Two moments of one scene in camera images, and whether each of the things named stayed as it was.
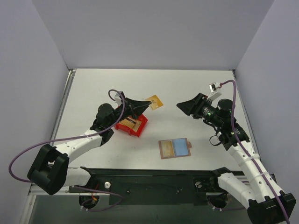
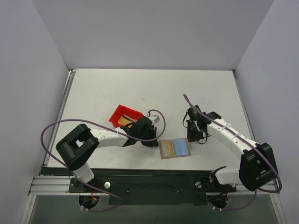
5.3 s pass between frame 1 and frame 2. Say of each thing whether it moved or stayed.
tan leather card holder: stayed
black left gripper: moved
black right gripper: moved
